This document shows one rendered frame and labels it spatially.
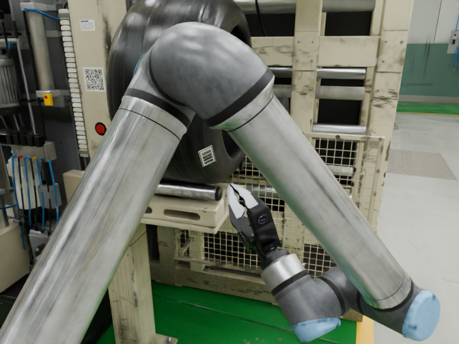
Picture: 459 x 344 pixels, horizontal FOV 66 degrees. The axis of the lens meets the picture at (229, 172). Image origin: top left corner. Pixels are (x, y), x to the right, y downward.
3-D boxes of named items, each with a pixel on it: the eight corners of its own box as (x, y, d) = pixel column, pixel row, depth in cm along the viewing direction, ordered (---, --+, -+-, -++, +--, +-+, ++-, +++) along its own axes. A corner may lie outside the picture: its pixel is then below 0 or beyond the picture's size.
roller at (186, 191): (118, 172, 115) (123, 180, 118) (113, 183, 112) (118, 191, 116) (220, 183, 105) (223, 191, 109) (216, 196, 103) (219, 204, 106)
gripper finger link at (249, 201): (229, 192, 89) (248, 222, 86) (229, 181, 84) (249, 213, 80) (240, 187, 90) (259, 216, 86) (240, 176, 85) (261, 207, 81)
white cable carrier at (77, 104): (80, 156, 124) (57, 9, 108) (89, 152, 129) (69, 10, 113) (90, 157, 123) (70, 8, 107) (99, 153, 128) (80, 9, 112)
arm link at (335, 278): (396, 302, 75) (354, 331, 70) (354, 284, 85) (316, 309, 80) (386, 261, 73) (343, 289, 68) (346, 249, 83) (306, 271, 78)
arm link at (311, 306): (332, 327, 76) (297, 352, 72) (300, 276, 82) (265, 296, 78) (352, 318, 69) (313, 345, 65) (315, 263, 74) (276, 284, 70)
